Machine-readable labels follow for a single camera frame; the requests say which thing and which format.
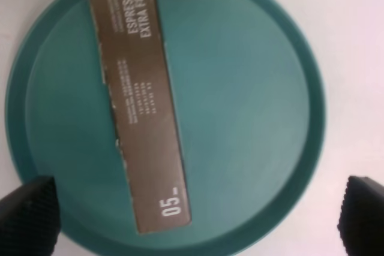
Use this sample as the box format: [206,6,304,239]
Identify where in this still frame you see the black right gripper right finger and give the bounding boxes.
[338,176,383,255]

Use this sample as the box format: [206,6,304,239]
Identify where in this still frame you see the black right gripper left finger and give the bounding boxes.
[1,176,61,255]

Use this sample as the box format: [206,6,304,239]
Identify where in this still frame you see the brown espresso capsule box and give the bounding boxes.
[89,0,191,234]

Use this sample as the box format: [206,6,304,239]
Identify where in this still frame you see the teal round plate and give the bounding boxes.
[5,0,325,255]

